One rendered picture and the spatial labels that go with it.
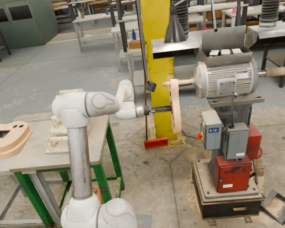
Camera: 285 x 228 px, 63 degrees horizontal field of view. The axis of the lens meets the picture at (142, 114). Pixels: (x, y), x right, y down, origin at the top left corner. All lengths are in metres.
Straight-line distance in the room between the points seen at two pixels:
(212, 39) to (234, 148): 0.79
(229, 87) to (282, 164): 1.55
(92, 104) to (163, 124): 1.86
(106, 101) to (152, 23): 1.43
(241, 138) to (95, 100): 1.10
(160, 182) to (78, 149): 1.51
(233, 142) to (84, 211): 1.10
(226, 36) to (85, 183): 1.26
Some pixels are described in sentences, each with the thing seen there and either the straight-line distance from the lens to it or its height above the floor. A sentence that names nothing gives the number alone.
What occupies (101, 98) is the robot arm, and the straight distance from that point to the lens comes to 1.11.
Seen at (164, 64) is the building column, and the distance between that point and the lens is 2.53.
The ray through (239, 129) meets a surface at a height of 0.93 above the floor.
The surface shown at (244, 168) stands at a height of 0.58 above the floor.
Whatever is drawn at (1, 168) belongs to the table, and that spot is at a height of 0.90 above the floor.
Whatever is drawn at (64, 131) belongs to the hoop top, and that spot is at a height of 1.05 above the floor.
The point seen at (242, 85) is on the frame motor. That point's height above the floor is 1.24.
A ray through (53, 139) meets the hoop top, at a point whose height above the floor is 1.05.
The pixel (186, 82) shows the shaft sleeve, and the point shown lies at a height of 1.26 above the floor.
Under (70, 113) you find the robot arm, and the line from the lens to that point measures 1.19.
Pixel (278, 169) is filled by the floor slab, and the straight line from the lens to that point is 2.89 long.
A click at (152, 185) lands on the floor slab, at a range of 2.59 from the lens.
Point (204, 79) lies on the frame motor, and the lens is 1.56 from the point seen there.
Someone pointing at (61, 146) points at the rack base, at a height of 0.94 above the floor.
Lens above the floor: 1.96
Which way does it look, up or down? 32 degrees down
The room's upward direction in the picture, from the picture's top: 8 degrees counter-clockwise
